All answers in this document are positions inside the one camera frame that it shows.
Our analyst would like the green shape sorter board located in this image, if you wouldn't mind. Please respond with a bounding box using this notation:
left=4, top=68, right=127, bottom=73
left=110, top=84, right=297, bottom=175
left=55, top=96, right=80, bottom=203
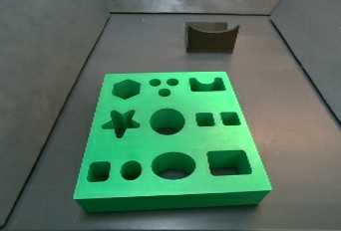
left=73, top=72, right=271, bottom=212

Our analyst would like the dark grey curved block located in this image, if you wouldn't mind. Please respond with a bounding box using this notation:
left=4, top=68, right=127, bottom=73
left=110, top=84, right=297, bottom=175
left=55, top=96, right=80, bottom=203
left=184, top=22, right=239, bottom=54

